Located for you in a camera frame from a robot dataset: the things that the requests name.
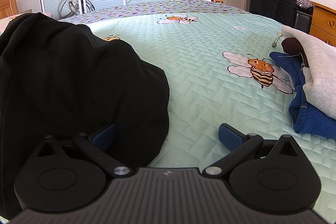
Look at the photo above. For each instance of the green quilted bee bedspread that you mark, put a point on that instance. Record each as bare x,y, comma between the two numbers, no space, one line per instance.
197,69

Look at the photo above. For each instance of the black leather stool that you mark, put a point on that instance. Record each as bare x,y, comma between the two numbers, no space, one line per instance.
302,22

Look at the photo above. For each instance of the wooden dresser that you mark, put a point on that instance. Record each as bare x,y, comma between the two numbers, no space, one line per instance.
323,22

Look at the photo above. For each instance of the white hoodie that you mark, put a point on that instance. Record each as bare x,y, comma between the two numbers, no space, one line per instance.
320,69

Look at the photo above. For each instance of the blue knitted sweater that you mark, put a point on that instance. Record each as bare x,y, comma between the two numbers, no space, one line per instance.
284,64

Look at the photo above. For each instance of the wooden headboard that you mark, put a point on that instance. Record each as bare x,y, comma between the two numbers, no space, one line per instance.
8,7

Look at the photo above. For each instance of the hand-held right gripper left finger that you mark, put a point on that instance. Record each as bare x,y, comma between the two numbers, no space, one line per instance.
105,136

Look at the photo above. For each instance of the floral pillow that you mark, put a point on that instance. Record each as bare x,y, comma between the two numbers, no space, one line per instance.
6,22

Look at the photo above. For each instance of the black pants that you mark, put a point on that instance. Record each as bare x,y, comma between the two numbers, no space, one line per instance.
65,82

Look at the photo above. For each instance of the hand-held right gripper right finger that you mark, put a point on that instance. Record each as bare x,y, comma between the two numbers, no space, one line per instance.
229,138

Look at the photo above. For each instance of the brown garment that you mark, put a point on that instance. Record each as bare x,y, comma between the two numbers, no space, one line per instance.
291,46

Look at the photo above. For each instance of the dark floral garment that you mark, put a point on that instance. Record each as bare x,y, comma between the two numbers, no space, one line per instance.
303,2

